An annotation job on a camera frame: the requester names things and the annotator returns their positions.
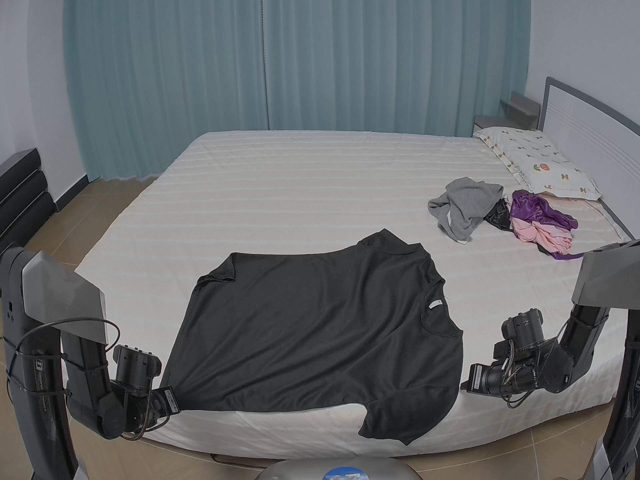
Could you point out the grey bedside table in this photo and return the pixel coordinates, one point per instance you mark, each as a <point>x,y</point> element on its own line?
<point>520,105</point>

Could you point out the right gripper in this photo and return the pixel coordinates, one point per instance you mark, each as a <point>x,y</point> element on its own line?
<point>492,378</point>

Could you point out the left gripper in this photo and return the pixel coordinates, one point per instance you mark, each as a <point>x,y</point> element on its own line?
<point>162,405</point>

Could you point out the grey garment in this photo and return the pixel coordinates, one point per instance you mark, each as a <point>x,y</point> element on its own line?
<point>465,200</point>

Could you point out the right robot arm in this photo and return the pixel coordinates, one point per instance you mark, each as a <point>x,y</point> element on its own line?
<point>580,343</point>

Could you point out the pink garment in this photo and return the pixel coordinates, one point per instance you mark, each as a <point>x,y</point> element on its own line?
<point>542,235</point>

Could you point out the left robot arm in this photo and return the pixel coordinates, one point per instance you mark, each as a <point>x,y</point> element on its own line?
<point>45,393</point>

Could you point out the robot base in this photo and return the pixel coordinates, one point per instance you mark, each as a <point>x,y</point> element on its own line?
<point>335,470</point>

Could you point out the blue-green curtain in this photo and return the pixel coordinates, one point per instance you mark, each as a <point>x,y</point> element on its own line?
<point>395,48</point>
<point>165,68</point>

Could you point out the white printed pillow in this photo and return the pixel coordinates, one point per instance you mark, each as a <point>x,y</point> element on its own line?
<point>540,160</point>

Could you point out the bed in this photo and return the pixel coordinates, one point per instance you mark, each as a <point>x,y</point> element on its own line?
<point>310,188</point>

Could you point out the black T-shirt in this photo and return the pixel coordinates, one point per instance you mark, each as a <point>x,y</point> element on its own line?
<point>310,328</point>

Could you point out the purple garment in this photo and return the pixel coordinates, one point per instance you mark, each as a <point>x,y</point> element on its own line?
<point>530,208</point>

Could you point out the black chest of drawers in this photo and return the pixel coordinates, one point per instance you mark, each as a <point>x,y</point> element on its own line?
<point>22,193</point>

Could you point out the dark patterned garment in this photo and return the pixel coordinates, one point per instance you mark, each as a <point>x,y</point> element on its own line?
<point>499,215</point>

